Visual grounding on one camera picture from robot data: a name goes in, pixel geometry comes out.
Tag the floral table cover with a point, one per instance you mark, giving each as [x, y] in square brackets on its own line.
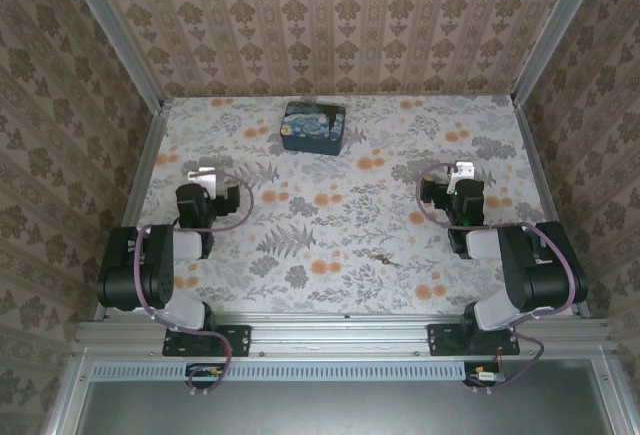
[350, 215]

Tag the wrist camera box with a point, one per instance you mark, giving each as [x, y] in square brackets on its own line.
[465, 170]
[205, 180]

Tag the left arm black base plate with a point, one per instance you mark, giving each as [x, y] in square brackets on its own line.
[235, 340]

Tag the starry night print box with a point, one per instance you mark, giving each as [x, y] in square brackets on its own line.
[312, 127]

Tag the grey metal panel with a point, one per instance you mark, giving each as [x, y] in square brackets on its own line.
[340, 410]

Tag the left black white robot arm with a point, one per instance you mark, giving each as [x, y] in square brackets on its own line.
[160, 265]

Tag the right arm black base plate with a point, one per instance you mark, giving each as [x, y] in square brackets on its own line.
[442, 340]

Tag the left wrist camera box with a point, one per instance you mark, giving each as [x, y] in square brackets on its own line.
[205, 180]

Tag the aluminium front rail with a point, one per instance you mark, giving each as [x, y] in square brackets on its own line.
[340, 335]

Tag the aluminium side rail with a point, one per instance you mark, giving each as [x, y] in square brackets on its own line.
[145, 175]
[542, 175]

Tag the small connector board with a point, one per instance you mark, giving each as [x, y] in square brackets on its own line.
[205, 372]
[485, 375]

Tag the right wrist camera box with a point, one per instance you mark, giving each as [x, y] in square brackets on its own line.
[465, 170]

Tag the aluminium corner post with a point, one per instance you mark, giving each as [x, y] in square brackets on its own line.
[555, 35]
[115, 35]

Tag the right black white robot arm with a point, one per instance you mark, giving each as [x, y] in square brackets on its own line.
[525, 265]

